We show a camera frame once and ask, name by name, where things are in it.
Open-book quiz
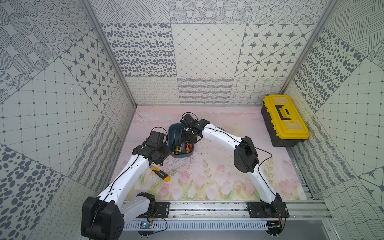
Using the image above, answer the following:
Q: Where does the teal plastic storage box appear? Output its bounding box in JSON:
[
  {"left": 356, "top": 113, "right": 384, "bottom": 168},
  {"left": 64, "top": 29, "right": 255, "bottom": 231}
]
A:
[{"left": 168, "top": 124, "right": 195, "bottom": 158}]

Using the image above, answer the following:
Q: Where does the orange handle short screwdriver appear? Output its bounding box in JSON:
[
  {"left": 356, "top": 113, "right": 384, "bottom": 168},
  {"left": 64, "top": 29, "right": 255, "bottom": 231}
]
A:
[{"left": 186, "top": 144, "right": 193, "bottom": 154}]

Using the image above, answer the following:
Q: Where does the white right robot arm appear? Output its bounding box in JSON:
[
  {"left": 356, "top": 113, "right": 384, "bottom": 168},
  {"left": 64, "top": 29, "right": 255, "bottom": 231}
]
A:
[{"left": 180, "top": 112, "right": 285, "bottom": 213}]

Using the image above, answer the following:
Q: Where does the yellow black toolbox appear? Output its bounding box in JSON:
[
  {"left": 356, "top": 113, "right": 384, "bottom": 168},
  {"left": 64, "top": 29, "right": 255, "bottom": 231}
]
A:
[{"left": 261, "top": 95, "right": 310, "bottom": 147}]

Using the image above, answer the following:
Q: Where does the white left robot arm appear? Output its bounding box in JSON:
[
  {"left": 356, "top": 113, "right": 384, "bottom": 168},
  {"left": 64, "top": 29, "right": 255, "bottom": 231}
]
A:
[{"left": 81, "top": 130, "right": 171, "bottom": 240}]

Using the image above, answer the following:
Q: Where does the black yellow tip screwdriver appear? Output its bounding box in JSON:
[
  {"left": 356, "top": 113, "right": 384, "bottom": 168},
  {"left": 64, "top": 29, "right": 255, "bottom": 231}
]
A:
[{"left": 175, "top": 141, "right": 182, "bottom": 155}]

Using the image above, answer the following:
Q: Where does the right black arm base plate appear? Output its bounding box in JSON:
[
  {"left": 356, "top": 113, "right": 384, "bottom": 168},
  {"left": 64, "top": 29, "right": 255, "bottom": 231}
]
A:
[{"left": 246, "top": 200, "right": 290, "bottom": 219}]

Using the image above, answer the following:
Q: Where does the black yellow utility knife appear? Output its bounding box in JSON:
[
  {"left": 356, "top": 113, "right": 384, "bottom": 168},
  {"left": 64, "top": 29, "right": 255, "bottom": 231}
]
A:
[{"left": 150, "top": 167, "right": 171, "bottom": 182}]

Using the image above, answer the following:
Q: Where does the green black handle screwdriver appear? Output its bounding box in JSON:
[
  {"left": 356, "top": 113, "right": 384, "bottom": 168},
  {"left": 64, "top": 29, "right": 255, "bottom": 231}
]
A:
[{"left": 172, "top": 130, "right": 180, "bottom": 155}]

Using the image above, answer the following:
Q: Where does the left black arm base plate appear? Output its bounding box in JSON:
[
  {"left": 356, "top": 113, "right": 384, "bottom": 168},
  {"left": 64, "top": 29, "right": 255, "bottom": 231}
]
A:
[{"left": 138, "top": 202, "right": 170, "bottom": 219}]

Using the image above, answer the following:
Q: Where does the aluminium mounting rail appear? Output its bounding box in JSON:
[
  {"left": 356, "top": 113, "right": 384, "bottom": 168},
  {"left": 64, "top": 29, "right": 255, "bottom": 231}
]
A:
[{"left": 133, "top": 201, "right": 331, "bottom": 220}]

